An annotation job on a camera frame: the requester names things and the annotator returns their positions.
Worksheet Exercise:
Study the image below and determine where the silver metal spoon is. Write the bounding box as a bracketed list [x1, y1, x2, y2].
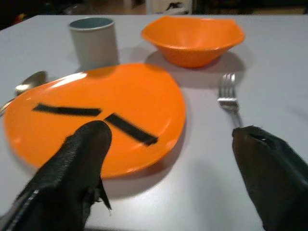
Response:
[0, 70, 49, 116]

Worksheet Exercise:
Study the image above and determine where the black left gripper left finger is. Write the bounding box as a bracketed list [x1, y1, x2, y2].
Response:
[0, 119, 113, 231]

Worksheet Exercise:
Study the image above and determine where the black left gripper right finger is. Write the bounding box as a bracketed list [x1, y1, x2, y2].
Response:
[231, 124, 308, 231]

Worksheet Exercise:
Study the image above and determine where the silver metal fork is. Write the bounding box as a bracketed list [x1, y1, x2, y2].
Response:
[217, 73, 244, 129]

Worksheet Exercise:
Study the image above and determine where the short black tape strip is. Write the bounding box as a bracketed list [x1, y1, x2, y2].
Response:
[103, 113, 159, 146]

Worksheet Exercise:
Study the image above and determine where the orange plastic plate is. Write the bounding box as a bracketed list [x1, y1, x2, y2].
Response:
[2, 63, 187, 179]

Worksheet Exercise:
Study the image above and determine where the grey cup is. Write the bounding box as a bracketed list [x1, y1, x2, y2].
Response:
[69, 17, 120, 69]

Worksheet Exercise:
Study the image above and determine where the orange plastic bowl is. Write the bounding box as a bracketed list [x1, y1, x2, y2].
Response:
[141, 15, 245, 68]

